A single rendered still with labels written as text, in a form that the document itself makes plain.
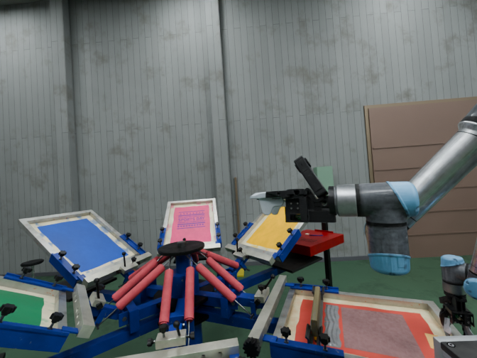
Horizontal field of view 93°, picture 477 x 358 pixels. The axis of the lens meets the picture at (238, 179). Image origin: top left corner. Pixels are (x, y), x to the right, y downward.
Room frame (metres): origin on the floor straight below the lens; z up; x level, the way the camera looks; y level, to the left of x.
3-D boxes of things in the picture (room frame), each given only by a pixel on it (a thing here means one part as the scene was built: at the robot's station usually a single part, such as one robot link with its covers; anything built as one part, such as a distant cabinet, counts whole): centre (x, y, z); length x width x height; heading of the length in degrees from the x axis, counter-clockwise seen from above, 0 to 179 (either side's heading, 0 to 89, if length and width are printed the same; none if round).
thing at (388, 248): (0.51, -0.32, 1.56); 0.11 x 0.08 x 0.11; 153
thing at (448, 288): (0.99, -0.90, 1.20); 0.08 x 0.08 x 0.05
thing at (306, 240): (2.42, -0.70, 1.06); 0.61 x 0.46 x 0.12; 128
